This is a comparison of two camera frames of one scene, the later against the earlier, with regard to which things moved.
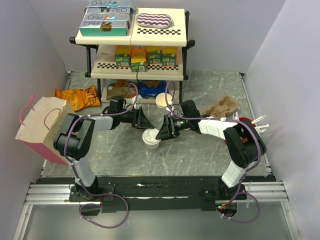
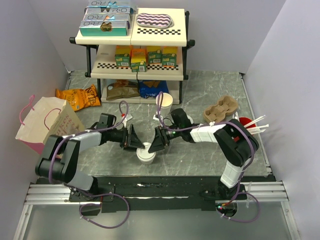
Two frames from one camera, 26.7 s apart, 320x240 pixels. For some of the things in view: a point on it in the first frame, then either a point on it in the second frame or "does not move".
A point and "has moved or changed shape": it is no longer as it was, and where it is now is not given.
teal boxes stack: x=106 y=28 does not move
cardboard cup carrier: x=226 y=105 does not move
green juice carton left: x=122 y=55 does not move
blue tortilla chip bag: x=149 y=89 does not move
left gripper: x=140 y=120 -> x=134 y=141
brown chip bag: x=120 y=87 does not move
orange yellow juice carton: x=138 y=60 does not move
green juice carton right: x=169 y=56 does not move
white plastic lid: x=149 y=136 -> x=143 y=154
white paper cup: x=152 y=147 has moved or changed shape
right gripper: x=168 y=130 -> x=159 y=141
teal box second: x=107 y=17 does not move
